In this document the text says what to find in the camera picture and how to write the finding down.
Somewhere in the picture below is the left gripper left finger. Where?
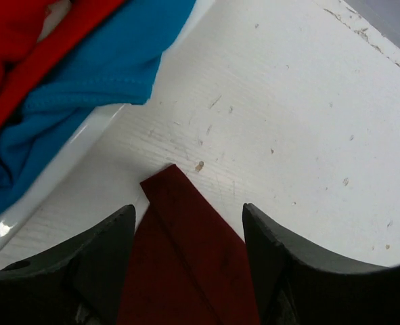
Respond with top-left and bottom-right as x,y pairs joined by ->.
0,205 -> 135,324

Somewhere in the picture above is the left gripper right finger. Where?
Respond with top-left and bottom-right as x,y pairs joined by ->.
242,204 -> 400,324

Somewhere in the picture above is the dark maroon t shirt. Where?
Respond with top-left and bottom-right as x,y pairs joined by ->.
117,165 -> 259,325

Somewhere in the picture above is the white plastic laundry basket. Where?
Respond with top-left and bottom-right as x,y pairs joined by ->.
0,1 -> 213,251

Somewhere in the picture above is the blue t shirt in basket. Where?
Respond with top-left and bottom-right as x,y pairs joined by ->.
0,1 -> 195,214

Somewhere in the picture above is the bright red t shirt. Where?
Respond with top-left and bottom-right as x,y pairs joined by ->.
0,1 -> 123,128

